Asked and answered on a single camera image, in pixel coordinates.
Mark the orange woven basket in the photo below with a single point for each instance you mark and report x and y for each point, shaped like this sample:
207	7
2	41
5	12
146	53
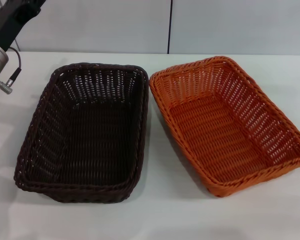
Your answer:
222	135

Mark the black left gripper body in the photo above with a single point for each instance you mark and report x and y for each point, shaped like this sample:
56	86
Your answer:
12	22

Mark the dark brown woven basket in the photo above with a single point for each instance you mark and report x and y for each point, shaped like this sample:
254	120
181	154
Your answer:
95	140

